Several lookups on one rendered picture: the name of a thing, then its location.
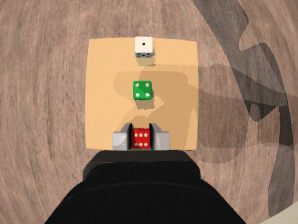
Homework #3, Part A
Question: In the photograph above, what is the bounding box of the white die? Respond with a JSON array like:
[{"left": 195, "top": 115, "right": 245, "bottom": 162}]
[{"left": 135, "top": 37, "right": 153, "bottom": 58}]

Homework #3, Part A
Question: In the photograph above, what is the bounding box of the green die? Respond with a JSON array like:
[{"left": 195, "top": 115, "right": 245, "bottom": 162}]
[{"left": 133, "top": 81, "right": 152, "bottom": 100}]

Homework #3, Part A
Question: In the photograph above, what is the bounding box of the dark red die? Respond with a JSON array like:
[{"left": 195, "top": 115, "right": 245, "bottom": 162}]
[{"left": 132, "top": 128, "right": 150, "bottom": 149}]

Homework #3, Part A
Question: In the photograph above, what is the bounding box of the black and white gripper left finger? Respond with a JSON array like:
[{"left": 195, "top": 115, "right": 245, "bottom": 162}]
[{"left": 112, "top": 123, "right": 132, "bottom": 151}]

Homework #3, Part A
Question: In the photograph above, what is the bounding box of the tan square mat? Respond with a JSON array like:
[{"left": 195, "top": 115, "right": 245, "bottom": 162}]
[{"left": 85, "top": 38, "right": 198, "bottom": 150}]

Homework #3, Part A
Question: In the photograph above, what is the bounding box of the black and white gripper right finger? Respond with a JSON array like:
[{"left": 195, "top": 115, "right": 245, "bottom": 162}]
[{"left": 149, "top": 123, "right": 170, "bottom": 150}]

